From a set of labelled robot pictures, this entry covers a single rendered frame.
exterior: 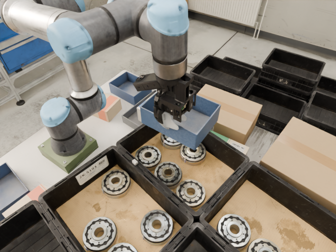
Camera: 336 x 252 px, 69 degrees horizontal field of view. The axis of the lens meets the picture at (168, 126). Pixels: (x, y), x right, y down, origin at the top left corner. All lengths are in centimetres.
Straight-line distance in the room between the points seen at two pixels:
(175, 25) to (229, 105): 77
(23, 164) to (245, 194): 97
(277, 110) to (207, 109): 124
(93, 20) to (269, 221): 78
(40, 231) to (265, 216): 74
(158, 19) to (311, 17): 317
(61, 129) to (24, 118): 162
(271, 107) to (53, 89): 213
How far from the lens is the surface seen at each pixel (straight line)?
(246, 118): 115
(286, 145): 105
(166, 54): 50
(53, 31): 48
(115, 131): 128
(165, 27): 47
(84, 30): 48
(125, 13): 53
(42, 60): 280
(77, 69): 98
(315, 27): 359
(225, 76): 202
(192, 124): 79
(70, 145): 113
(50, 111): 105
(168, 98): 59
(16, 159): 134
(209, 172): 97
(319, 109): 197
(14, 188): 124
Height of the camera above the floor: 164
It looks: 47 degrees down
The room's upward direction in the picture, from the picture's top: straight up
